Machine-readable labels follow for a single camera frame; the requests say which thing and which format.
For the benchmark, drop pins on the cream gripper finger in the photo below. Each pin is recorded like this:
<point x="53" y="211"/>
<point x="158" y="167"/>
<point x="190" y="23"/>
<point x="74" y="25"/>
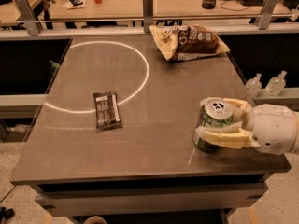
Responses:
<point x="231" y="136"/>
<point x="238" y="108"/>

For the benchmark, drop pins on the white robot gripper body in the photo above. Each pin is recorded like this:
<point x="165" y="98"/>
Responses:
<point x="271" y="127"/>

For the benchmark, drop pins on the green soda can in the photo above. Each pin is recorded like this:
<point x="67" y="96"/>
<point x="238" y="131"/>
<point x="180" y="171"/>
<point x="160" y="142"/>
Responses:
<point x="205" y="121"/>

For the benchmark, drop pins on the black rxbar chocolate wrapper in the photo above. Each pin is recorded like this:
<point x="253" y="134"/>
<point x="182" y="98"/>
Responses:
<point x="107" y="111"/>

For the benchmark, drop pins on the clear sanitizer bottle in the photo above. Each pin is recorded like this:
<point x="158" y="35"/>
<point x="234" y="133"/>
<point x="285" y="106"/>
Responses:
<point x="254" y="85"/>
<point x="276" y="84"/>

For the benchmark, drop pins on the brown and cream chip bag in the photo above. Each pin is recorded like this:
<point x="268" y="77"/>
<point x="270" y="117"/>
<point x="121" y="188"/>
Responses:
<point x="187" y="42"/>

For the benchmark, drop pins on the black mesh pen holder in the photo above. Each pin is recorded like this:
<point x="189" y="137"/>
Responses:
<point x="209" y="4"/>

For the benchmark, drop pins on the green bottle under table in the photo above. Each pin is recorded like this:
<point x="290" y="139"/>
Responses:
<point x="54" y="67"/>

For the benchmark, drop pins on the right metal bracket post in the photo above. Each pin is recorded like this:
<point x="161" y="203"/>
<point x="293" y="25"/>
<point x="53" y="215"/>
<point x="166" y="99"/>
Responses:
<point x="263" y="21"/>

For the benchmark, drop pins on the metal bracket post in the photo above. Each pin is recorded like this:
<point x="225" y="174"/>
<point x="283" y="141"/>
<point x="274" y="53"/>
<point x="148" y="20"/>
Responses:
<point x="31" y="23"/>
<point x="147" y="15"/>
<point x="263" y="21"/>

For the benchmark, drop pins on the middle metal bracket post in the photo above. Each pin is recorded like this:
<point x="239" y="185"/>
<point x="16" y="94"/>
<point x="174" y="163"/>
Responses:
<point x="147" y="15"/>

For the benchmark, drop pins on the left metal bracket post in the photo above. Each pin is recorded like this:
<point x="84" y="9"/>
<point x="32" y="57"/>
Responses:
<point x="31" y="23"/>

